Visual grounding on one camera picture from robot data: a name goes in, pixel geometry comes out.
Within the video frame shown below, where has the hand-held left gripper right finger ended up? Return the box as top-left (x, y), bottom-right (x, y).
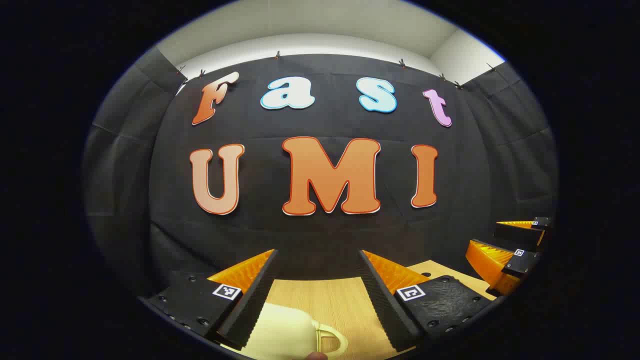
top-left (357, 249), bottom-right (497, 353)

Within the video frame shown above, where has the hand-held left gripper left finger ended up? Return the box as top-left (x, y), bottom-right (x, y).
top-left (142, 248), bottom-right (279, 351)

